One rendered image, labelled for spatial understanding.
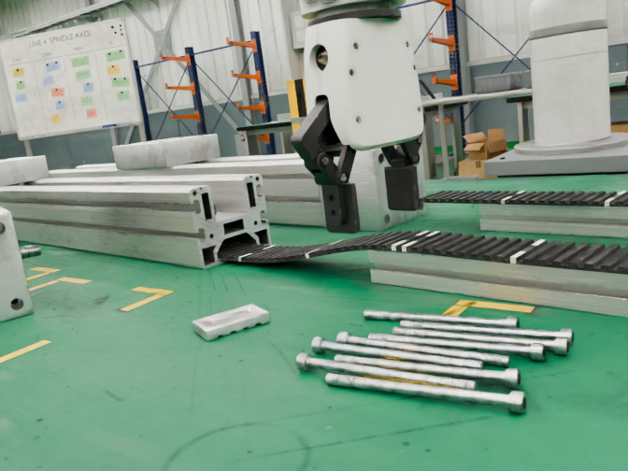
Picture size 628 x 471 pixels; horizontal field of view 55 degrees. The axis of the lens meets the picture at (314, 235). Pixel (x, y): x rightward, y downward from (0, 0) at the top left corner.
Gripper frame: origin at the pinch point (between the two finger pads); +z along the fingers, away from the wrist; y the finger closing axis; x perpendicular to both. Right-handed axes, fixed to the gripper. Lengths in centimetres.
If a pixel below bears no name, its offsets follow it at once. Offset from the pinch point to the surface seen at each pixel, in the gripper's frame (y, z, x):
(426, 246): -1.3, 2.7, -5.8
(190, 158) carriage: 18, -3, 52
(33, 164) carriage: 3, -5, 77
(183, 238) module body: -4.8, 3.0, 22.2
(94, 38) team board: 267, -97, 531
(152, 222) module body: -4.9, 1.4, 27.5
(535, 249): 0.4, 2.9, -13.8
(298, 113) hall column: 249, -5, 254
